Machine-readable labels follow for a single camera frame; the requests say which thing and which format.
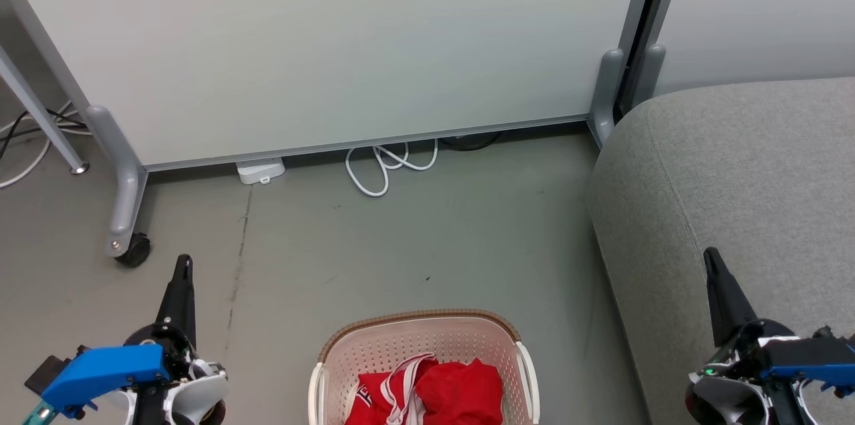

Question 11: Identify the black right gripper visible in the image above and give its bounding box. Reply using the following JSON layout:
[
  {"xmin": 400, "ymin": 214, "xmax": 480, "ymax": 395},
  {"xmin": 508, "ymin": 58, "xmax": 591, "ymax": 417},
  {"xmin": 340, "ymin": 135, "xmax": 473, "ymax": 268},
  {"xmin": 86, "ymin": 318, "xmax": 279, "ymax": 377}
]
[{"xmin": 703, "ymin": 247, "xmax": 797, "ymax": 379}]

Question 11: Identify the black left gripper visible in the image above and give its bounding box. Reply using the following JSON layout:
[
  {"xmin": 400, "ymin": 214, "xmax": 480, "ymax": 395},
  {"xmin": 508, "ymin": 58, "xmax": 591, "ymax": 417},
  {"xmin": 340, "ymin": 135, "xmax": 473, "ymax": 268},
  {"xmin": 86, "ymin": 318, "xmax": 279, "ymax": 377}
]
[{"xmin": 124, "ymin": 254, "xmax": 199, "ymax": 380}]

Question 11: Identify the red garment with white stripes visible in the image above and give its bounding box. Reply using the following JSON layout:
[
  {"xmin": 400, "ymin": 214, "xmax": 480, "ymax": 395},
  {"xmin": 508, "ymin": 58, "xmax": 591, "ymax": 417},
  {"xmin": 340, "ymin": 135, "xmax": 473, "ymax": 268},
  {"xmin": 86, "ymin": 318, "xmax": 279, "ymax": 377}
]
[{"xmin": 344, "ymin": 353, "xmax": 442, "ymax": 425}]

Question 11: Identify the grey fabric sofa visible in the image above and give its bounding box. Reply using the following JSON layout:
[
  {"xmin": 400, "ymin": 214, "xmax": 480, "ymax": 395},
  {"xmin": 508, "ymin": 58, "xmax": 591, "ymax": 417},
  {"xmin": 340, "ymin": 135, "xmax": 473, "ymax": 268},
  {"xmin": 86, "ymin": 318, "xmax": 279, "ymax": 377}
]
[{"xmin": 588, "ymin": 76, "xmax": 855, "ymax": 425}]

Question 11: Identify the black caster wheel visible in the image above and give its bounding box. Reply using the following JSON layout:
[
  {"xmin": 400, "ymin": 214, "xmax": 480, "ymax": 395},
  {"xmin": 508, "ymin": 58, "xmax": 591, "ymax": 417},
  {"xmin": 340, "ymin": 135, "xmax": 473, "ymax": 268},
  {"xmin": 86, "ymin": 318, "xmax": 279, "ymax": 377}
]
[{"xmin": 115, "ymin": 233, "xmax": 152, "ymax": 269}]

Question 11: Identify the grey partition leg with caster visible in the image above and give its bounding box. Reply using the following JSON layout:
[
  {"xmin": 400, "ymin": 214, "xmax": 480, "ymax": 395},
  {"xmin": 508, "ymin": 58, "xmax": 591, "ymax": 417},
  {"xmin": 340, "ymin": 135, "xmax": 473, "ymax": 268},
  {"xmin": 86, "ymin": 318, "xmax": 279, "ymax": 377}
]
[{"xmin": 85, "ymin": 104, "xmax": 149, "ymax": 259}]

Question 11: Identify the white power adapter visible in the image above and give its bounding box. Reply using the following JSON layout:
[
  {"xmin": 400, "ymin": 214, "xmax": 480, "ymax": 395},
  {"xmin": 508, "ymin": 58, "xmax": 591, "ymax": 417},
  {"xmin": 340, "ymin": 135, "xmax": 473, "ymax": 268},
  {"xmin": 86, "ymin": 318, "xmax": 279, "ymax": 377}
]
[{"xmin": 236, "ymin": 157, "xmax": 286, "ymax": 185}]

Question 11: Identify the grey metal table leg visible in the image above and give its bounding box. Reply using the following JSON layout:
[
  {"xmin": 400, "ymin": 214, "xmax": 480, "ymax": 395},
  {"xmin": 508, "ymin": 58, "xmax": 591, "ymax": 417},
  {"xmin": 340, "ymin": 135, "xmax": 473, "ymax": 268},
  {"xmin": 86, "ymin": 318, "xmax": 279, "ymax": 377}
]
[{"xmin": 0, "ymin": 44, "xmax": 90, "ymax": 176}]

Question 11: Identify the cream perforated laundry basket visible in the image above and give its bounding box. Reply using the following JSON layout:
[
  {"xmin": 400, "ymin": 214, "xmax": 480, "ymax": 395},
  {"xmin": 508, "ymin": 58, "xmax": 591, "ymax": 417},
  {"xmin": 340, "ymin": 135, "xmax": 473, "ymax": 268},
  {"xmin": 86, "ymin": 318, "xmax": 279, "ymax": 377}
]
[{"xmin": 309, "ymin": 309, "xmax": 540, "ymax": 425}]

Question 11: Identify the short grey partition leg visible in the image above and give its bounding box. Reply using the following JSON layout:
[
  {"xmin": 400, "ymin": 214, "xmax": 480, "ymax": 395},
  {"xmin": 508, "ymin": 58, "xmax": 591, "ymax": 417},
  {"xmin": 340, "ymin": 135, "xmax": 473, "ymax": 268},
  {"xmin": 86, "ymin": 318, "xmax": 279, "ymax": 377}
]
[
  {"xmin": 631, "ymin": 44, "xmax": 667, "ymax": 109},
  {"xmin": 588, "ymin": 47, "xmax": 626, "ymax": 148}
]

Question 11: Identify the plain red garment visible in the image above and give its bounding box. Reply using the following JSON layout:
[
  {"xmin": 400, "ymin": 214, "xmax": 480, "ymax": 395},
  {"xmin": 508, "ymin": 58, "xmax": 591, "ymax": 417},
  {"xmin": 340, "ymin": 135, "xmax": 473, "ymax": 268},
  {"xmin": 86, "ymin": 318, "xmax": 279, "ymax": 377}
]
[{"xmin": 415, "ymin": 358, "xmax": 504, "ymax": 425}]

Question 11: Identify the large white partition board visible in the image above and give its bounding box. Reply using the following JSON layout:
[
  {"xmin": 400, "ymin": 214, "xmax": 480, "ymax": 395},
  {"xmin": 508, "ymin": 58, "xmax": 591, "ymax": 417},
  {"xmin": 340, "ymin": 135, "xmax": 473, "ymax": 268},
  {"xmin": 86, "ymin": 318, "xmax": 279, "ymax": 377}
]
[{"xmin": 0, "ymin": 0, "xmax": 662, "ymax": 172}]

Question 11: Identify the teal left camera connector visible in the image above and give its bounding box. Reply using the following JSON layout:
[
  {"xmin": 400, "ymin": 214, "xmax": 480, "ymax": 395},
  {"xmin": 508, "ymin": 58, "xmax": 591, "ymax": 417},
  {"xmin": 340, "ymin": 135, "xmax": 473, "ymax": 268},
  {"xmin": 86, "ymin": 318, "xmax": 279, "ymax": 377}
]
[{"xmin": 22, "ymin": 404, "xmax": 58, "ymax": 425}]

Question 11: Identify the long white floor cable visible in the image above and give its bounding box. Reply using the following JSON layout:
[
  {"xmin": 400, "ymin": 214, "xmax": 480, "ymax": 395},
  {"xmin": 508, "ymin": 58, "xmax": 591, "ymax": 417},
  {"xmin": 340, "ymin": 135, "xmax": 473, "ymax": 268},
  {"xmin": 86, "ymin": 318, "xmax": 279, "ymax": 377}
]
[{"xmin": 0, "ymin": 101, "xmax": 94, "ymax": 190}]

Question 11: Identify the looped white cable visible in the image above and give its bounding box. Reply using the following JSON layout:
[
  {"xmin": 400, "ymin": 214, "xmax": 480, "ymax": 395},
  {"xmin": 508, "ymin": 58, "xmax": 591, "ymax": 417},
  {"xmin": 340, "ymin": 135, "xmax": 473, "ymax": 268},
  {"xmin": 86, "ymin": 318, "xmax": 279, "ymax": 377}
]
[{"xmin": 345, "ymin": 139, "xmax": 440, "ymax": 198}]

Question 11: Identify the thin black floor cable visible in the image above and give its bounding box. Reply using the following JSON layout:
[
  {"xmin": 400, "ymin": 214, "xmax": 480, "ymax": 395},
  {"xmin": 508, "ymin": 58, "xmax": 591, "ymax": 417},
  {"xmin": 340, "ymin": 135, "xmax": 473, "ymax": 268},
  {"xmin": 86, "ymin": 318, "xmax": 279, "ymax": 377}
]
[{"xmin": 0, "ymin": 110, "xmax": 88, "ymax": 160}]

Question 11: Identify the black cable under partition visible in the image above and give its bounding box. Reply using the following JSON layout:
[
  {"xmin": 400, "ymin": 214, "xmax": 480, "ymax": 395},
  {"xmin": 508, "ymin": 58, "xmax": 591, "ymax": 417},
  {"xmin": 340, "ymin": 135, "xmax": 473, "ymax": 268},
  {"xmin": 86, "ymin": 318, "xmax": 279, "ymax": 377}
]
[{"xmin": 440, "ymin": 132, "xmax": 502, "ymax": 152}]

